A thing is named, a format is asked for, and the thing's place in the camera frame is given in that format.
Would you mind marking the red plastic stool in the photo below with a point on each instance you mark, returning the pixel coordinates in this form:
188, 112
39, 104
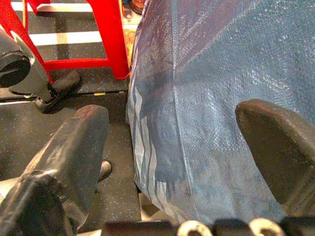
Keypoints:
115, 37

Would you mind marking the clear bubble wrap sheet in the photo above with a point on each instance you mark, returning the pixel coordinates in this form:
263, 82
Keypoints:
221, 61

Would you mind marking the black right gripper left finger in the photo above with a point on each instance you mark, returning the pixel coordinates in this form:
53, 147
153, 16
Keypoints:
64, 162

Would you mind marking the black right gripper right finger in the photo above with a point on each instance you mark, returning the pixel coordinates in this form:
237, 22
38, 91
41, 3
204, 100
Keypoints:
283, 147

